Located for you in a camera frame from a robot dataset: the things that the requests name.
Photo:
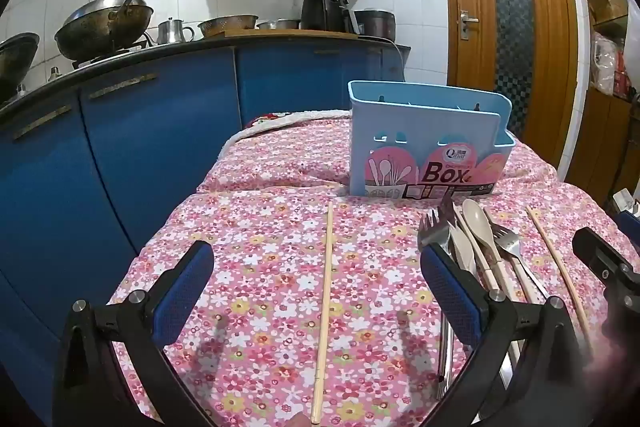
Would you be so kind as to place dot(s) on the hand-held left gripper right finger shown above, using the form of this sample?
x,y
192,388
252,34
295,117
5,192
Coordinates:
x,y
450,292

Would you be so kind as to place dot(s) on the pink floral blanket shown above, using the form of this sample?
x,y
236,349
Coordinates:
x,y
260,267

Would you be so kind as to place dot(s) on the metal kettle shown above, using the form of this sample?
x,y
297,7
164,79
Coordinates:
x,y
172,32

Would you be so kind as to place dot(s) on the metal bowl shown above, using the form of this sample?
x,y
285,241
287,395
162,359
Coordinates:
x,y
280,25

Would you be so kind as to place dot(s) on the wooden chopstick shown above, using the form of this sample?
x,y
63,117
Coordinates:
x,y
555,257
326,297

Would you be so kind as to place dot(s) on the metal fork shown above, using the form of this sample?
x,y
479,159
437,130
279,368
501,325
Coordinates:
x,y
432,232
506,239

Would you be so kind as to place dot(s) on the large metal wok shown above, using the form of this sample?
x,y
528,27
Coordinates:
x,y
90,32

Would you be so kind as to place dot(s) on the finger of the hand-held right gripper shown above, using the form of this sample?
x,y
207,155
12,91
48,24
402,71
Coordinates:
x,y
600,257

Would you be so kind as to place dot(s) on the gas stove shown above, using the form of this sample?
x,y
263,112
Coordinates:
x,y
100,57

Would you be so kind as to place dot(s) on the light blue utensil holder box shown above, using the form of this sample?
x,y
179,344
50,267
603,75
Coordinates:
x,y
400,127

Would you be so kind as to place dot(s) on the beige plastic spoon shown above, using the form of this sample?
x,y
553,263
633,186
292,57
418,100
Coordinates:
x,y
477,219

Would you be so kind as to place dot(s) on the wooden shelf unit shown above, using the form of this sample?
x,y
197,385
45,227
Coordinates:
x,y
605,127

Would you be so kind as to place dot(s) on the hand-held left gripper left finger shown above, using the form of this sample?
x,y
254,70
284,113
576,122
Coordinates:
x,y
182,292

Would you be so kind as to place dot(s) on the black air fryer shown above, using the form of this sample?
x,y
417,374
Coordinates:
x,y
322,9

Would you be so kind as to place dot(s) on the blue kitchen base cabinets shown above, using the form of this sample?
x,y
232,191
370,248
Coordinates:
x,y
150,147

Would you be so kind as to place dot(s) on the white plastic bag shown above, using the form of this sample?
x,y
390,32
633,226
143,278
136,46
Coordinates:
x,y
605,62

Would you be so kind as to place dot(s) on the metal chopstick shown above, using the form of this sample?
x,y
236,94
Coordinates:
x,y
448,357
441,357

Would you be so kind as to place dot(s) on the dark metal wok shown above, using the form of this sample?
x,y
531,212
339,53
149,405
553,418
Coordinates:
x,y
15,57

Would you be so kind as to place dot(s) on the metal colander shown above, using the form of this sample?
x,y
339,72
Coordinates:
x,y
227,26

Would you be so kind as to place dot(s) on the dark rice cooker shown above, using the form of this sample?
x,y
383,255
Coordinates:
x,y
375,24

